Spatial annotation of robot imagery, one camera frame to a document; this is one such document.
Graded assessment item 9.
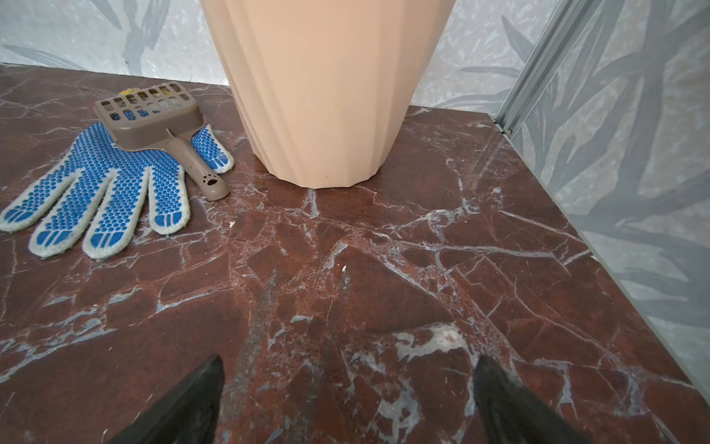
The blue dotted work glove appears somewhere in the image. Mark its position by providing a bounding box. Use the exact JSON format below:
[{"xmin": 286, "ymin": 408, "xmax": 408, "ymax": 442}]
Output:
[{"xmin": 0, "ymin": 121, "xmax": 236, "ymax": 261}]

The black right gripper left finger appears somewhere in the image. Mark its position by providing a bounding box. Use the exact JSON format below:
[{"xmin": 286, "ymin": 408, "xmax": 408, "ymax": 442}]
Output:
[{"xmin": 110, "ymin": 354, "xmax": 225, "ymax": 443}]

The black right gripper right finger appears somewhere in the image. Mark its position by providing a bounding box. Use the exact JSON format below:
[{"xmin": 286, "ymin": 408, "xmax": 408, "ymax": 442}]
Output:
[{"xmin": 473, "ymin": 355, "xmax": 591, "ymax": 443}]

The brown plastic slotted scoop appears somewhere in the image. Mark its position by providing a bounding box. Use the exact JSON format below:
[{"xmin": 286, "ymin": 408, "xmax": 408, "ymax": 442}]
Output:
[{"xmin": 94, "ymin": 83, "xmax": 229, "ymax": 201}]

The peach ribbed flower pot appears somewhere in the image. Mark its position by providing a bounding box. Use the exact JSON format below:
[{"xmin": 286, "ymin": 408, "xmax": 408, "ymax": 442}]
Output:
[{"xmin": 202, "ymin": 1, "xmax": 453, "ymax": 189}]

